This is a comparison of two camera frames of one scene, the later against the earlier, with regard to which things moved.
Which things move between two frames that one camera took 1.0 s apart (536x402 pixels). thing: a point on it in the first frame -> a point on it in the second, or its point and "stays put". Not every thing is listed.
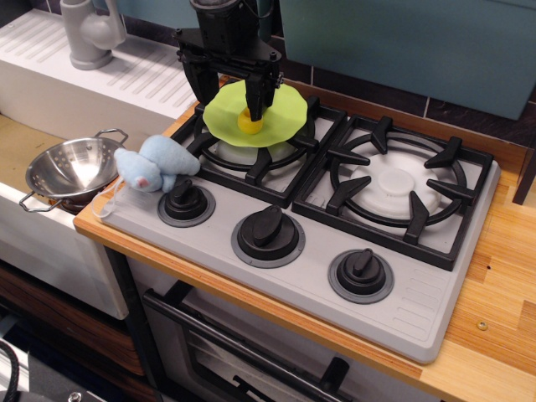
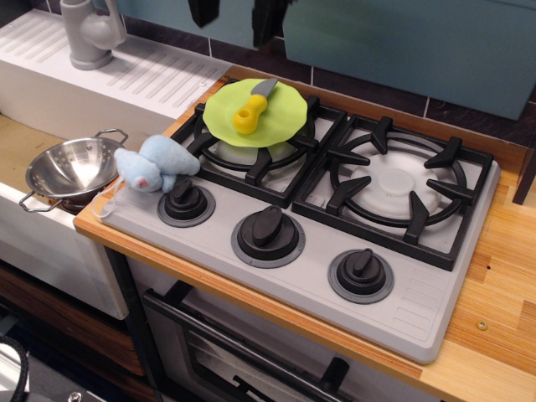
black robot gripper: [227, 36] -> [268, 18]
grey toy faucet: [90, 35] stays put
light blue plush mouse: [157, 165] stays put
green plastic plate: [282, 120] stays put
